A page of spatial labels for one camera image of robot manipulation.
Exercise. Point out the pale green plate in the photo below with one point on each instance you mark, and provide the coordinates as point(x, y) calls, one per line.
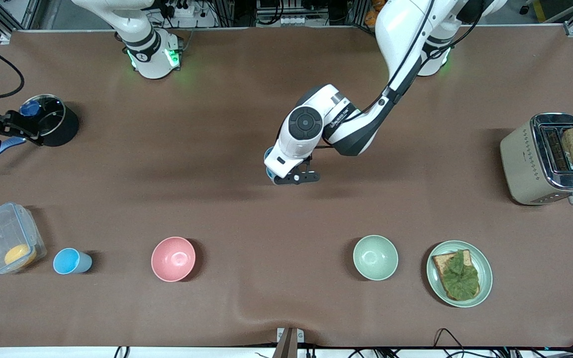
point(485, 273)

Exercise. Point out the glass pot lid blue knob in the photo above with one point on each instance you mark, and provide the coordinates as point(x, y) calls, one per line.
point(50, 112)

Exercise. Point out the green lettuce leaf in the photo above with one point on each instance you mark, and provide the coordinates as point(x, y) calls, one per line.
point(460, 278)

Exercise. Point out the small white power strip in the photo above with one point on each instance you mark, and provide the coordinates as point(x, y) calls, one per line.
point(294, 21)

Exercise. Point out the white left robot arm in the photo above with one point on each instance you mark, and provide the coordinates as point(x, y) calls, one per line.
point(401, 35)

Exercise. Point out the white power strip with plugs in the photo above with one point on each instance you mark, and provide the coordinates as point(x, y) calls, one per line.
point(187, 12)

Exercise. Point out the bag of orange snacks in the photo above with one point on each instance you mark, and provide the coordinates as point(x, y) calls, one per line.
point(370, 19)

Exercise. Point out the yellow round food piece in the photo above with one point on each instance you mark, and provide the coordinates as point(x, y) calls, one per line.
point(19, 255)

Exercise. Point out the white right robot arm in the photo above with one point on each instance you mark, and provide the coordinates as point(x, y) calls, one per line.
point(149, 54)

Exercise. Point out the brown table cover mat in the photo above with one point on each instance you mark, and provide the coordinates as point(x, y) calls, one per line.
point(286, 223)

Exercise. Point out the toast slice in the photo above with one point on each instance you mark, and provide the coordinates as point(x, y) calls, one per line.
point(439, 263)

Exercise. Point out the blue plastic cup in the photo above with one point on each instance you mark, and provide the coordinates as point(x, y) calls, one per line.
point(70, 262)
point(268, 156)

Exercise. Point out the beige and chrome toaster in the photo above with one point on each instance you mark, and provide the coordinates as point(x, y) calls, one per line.
point(520, 164)

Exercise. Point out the pale green bowl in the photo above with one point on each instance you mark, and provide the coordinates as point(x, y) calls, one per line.
point(375, 257)

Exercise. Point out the pink bowl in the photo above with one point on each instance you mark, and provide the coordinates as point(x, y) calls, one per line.
point(173, 259)

